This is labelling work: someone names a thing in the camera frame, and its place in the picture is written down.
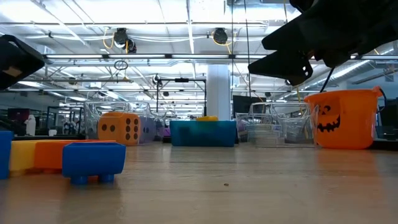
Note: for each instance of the teal plastic bin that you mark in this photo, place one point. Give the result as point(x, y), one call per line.
point(202, 133)

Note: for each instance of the purple foam die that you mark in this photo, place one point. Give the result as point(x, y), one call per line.
point(148, 129)

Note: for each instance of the orange foam die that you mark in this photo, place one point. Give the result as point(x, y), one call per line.
point(119, 128)

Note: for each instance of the dark blue small brick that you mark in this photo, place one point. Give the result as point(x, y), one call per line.
point(93, 161)

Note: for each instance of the dark background monitor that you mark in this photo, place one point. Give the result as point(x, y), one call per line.
point(18, 114)

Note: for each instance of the yellow peg block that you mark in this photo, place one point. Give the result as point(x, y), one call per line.
point(206, 118)

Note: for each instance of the orange pumpkin bucket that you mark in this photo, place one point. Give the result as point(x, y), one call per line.
point(345, 124)

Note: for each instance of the black table frame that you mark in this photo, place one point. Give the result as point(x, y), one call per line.
point(385, 144)

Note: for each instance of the black stand frame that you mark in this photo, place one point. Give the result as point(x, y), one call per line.
point(182, 80)

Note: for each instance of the long ceiling light rail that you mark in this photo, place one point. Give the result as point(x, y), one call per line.
point(199, 57)

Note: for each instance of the black monitor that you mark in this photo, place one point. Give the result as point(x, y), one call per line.
point(245, 105)

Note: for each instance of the orange-red toy brick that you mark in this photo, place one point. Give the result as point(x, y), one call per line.
point(49, 155)

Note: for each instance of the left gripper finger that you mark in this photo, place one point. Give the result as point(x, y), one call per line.
point(18, 62)

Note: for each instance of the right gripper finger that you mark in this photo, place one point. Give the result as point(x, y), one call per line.
point(280, 65)
point(292, 35)

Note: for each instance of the white bottle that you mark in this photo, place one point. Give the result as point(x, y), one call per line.
point(30, 123)

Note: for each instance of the yellow-orange brick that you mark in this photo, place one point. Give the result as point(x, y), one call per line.
point(21, 155)

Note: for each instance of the white building column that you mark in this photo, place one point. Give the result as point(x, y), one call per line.
point(218, 93)

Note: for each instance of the dark laptop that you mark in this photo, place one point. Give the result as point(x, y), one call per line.
point(388, 124)

